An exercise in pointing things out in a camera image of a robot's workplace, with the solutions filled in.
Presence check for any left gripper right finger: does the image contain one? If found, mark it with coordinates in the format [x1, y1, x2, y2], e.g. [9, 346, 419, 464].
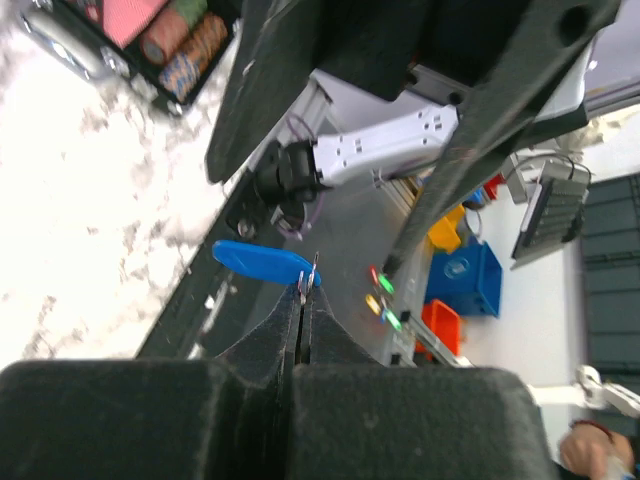
[287, 289, 558, 479]

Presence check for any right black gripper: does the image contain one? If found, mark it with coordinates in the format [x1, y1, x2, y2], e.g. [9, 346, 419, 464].
[205, 1, 620, 273]

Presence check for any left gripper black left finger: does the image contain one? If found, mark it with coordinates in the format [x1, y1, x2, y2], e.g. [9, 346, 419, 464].
[1, 288, 300, 479]

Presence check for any blue key tag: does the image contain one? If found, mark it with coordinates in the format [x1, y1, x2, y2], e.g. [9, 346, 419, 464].
[212, 240, 313, 285]

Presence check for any person hand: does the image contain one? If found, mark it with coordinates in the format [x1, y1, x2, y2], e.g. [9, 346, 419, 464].
[559, 421, 639, 479]

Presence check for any orange storage bin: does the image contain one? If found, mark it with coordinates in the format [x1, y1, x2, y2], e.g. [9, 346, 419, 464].
[421, 299, 462, 358]

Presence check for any blue storage bin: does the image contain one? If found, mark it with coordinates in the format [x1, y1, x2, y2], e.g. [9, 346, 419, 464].
[424, 243, 503, 317]

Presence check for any yellow storage bin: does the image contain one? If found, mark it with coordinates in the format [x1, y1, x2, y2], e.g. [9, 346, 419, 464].
[427, 204, 465, 254]

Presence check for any green poker chip roll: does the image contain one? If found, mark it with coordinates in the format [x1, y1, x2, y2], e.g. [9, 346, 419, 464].
[170, 0, 208, 27]

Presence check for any blue orange chip roll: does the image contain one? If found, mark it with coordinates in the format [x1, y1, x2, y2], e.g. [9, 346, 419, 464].
[159, 13, 228, 101]

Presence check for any red playing card deck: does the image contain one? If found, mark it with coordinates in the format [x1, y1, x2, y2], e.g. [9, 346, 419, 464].
[103, 0, 165, 48]

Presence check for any black poker chip case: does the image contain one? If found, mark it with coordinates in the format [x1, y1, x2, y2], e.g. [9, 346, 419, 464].
[16, 1, 240, 116]

